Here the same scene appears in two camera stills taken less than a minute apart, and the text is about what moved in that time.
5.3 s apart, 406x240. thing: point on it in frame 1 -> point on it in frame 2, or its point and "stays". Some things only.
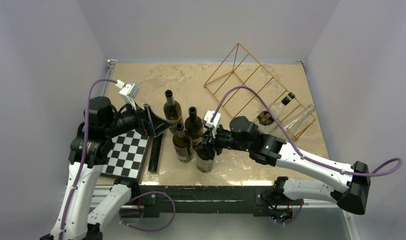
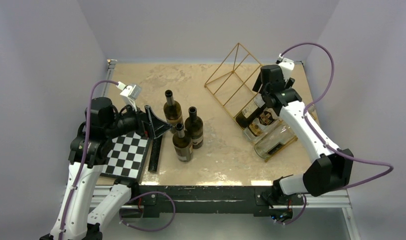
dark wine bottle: (183, 144) stays
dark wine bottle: (172, 112) stays
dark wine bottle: (205, 165) -> (247, 115)
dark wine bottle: (194, 127) stays
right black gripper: (205, 148) -> (257, 84)
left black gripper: (155, 125) stays
